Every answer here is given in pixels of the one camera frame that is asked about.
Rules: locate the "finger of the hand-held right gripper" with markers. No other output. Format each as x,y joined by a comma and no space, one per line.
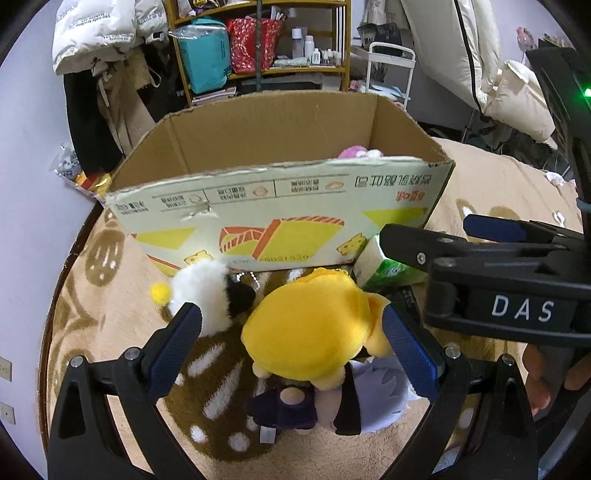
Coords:
494,228
411,244

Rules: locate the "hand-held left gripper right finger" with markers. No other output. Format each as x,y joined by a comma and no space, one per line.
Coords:
408,353

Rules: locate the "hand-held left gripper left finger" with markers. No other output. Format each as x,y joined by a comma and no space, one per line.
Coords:
178,346

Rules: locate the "printed cardboard box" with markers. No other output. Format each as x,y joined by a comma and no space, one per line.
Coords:
277,134

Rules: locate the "person's right hand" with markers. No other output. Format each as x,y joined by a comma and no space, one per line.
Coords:
538,378

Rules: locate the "green and white carton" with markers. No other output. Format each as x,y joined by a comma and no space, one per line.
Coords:
373,267

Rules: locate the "purple-haired plush doll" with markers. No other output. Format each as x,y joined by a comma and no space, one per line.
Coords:
378,392

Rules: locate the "white plush toy yellow pompom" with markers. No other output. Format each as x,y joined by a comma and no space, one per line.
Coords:
203,286

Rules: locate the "pink plush toy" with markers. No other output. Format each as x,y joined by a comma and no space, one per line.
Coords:
353,151

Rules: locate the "white rolling cart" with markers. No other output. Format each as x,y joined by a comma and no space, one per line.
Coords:
390,74

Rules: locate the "cream down coat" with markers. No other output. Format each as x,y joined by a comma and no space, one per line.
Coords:
443,41

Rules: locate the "clear plastic bag of toys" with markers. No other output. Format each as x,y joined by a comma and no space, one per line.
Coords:
69,166

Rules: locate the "black bag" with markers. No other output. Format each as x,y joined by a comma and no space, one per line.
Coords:
381,33

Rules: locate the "wooden shelf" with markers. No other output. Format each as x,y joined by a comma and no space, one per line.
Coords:
341,41

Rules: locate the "short white bottle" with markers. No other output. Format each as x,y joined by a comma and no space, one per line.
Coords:
309,48

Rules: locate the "tall white bottle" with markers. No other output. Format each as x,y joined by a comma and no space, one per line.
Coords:
296,44

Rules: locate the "black hanging garment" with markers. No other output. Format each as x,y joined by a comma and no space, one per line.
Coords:
87,124

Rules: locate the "stack of books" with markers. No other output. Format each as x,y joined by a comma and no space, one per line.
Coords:
212,95

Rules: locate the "red patterned gift bag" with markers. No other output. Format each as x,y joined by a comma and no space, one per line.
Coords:
254,46

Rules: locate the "beige tote bag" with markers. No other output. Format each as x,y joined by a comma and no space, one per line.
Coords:
131,97

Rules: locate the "teal bag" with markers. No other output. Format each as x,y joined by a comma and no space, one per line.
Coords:
205,60

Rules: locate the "white puffer jacket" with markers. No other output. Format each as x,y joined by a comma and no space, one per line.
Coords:
92,32

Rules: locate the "white wall socket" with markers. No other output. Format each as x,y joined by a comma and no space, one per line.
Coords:
4,368
7,413

